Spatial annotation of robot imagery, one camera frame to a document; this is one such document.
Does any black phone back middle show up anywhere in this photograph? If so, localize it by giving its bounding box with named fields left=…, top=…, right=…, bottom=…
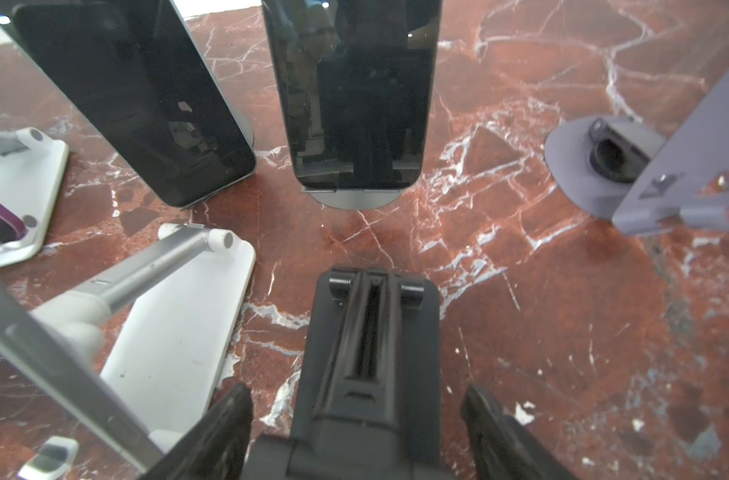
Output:
left=10, top=1, right=256, bottom=208

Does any grey round base phone stand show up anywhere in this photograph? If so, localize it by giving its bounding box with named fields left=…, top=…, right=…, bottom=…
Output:
left=306, top=189, right=403, bottom=211

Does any white phone stand far left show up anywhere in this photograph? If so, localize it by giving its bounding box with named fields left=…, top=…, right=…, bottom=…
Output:
left=0, top=127, right=70, bottom=268

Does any black phone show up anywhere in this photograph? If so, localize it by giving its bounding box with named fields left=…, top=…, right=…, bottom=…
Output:
left=262, top=0, right=442, bottom=191
left=10, top=1, right=256, bottom=208

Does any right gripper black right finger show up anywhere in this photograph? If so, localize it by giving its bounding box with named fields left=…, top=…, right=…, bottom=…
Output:
left=460, top=385, right=576, bottom=480

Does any grey purple phone stand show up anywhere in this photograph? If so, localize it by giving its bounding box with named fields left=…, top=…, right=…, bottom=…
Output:
left=544, top=70, right=729, bottom=235

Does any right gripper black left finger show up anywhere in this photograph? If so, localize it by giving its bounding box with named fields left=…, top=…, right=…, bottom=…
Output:
left=140, top=383, right=254, bottom=480

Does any black phone back right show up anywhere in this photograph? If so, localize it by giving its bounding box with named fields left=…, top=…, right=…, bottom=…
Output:
left=262, top=0, right=442, bottom=191

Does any black folding phone stand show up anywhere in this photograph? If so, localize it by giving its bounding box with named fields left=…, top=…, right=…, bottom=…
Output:
left=242, top=268, right=454, bottom=479

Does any white silver phone stand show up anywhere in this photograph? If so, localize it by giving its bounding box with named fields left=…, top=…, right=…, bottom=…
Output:
left=30, top=224, right=256, bottom=454

